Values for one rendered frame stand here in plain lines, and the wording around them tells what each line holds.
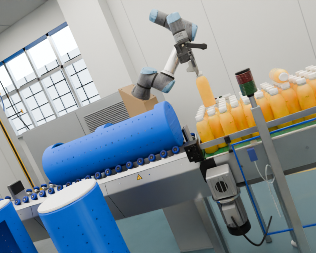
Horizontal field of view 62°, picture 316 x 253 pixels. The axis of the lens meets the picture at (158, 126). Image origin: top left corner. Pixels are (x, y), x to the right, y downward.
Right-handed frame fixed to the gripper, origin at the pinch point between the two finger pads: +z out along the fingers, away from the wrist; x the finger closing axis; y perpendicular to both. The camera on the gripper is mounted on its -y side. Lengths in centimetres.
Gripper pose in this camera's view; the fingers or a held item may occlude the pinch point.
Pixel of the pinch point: (198, 73)
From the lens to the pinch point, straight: 155.6
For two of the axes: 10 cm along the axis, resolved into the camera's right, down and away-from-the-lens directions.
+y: -9.0, 3.3, 2.9
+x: -2.2, 2.5, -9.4
